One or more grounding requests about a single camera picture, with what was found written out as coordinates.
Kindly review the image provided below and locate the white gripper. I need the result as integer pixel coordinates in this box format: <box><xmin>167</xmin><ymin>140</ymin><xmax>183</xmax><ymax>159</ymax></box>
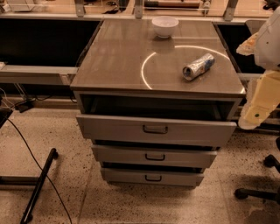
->
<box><xmin>236</xmin><ymin>32</ymin><xmax>280</xmax><ymax>130</ymax></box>

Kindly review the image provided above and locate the grey drawer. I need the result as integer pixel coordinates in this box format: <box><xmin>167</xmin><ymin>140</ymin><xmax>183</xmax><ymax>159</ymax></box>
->
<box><xmin>76</xmin><ymin>114</ymin><xmax>236</xmax><ymax>146</ymax></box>
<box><xmin>101</xmin><ymin>168</ymin><xmax>204</xmax><ymax>187</ymax></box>
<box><xmin>92</xmin><ymin>144</ymin><xmax>217</xmax><ymax>168</ymax></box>

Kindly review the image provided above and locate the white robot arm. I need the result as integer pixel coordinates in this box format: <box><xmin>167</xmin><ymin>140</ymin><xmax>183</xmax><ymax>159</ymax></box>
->
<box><xmin>236</xmin><ymin>7</ymin><xmax>280</xmax><ymax>130</ymax></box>

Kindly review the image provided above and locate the grey drawer cabinet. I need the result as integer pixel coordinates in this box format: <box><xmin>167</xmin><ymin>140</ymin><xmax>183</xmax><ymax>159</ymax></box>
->
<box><xmin>69</xmin><ymin>18</ymin><xmax>247</xmax><ymax>123</ymax></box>

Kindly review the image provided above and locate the crushed silver blue can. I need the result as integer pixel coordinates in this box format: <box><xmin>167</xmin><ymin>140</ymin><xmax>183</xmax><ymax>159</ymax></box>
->
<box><xmin>183</xmin><ymin>53</ymin><xmax>215</xmax><ymax>81</ymax></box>

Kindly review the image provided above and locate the white bowl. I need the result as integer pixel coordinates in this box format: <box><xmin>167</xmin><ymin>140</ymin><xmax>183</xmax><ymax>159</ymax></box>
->
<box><xmin>151</xmin><ymin>16</ymin><xmax>179</xmax><ymax>39</ymax></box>

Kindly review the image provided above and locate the black table leg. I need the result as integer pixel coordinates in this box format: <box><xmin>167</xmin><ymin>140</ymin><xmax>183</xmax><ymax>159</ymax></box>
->
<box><xmin>20</xmin><ymin>148</ymin><xmax>59</xmax><ymax>224</ymax></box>

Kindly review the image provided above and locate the grey left desk rail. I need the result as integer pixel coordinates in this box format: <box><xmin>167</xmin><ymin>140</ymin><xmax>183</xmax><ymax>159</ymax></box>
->
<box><xmin>0</xmin><ymin>62</ymin><xmax>78</xmax><ymax>86</ymax></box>

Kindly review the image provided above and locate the black cable on floor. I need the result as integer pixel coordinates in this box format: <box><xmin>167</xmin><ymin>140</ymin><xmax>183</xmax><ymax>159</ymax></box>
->
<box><xmin>5</xmin><ymin>116</ymin><xmax>74</xmax><ymax>224</ymax></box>

